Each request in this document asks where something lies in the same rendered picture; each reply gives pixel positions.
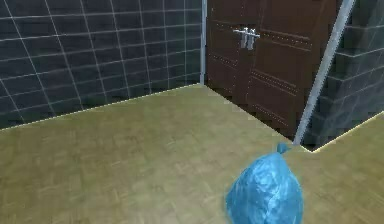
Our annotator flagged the brown wooden room door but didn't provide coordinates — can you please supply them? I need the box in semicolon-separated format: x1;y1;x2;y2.
205;0;343;140

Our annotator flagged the blue plastic garbage bag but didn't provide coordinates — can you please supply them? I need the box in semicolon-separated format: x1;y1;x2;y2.
225;142;305;224

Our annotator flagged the silver door handle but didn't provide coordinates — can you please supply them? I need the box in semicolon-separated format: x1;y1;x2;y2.
232;27;261;51

